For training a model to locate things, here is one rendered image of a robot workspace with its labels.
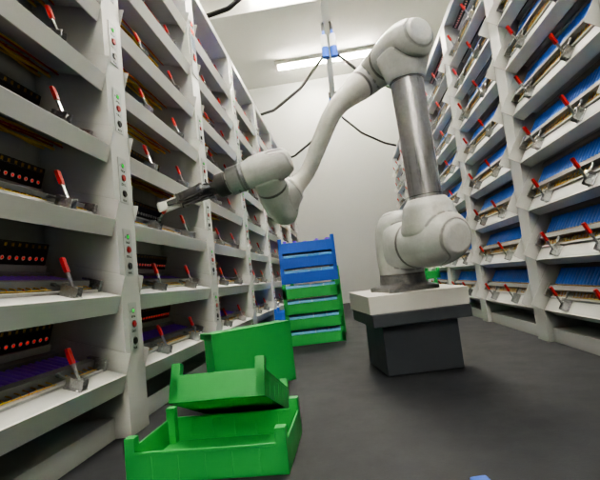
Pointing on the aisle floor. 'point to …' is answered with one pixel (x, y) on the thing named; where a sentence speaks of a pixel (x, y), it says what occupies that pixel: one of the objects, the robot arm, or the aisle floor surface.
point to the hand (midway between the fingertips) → (170, 205)
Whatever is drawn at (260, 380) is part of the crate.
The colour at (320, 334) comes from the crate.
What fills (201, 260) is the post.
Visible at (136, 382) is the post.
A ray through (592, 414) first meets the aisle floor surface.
